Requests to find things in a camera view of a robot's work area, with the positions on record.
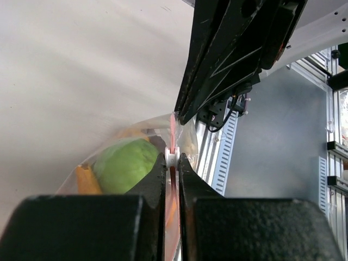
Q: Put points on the clear zip bag pink dots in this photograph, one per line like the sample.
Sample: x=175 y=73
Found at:
x=163 y=134

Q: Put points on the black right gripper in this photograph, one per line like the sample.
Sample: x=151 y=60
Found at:
x=252 y=36

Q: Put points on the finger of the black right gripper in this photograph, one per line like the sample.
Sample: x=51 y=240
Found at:
x=206 y=20

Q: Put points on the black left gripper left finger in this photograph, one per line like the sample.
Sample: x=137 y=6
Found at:
x=91 y=227

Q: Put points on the ginger root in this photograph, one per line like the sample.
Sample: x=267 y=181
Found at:
x=87 y=183

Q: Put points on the aluminium mounting rail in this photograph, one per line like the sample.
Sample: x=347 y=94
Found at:
x=208 y=150

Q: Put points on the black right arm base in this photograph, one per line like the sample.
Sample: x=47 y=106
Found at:
x=216 y=115

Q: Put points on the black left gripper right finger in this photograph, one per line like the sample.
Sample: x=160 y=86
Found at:
x=214 y=227

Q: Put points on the white zip slider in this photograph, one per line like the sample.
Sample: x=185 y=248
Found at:
x=172 y=158

